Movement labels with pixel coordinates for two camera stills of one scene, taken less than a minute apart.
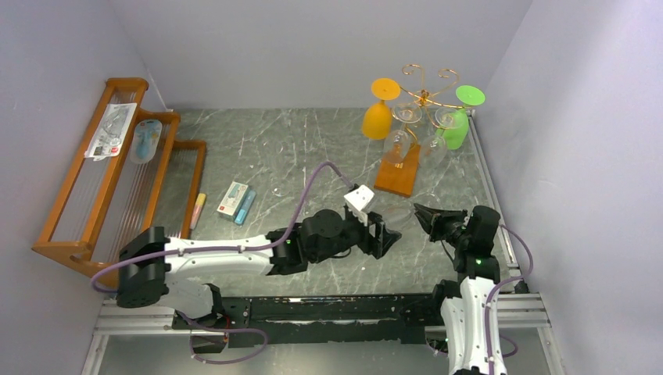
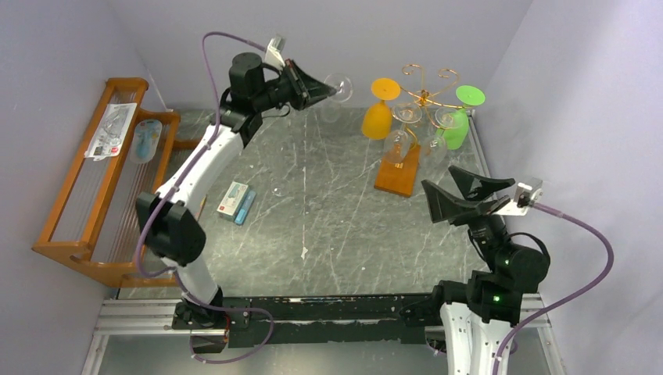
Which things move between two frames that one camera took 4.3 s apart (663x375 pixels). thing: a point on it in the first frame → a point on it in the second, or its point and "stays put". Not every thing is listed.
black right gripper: [451, 226] → [478, 209]
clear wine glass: [434, 149] stays put
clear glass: [395, 214] → [331, 110]
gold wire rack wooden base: [399, 177] stays put
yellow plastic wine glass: [377, 119] stays put
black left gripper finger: [385, 238] → [311, 88]
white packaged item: [112, 132] stays put
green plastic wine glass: [456, 126] stays put
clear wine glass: [398, 143] stays put
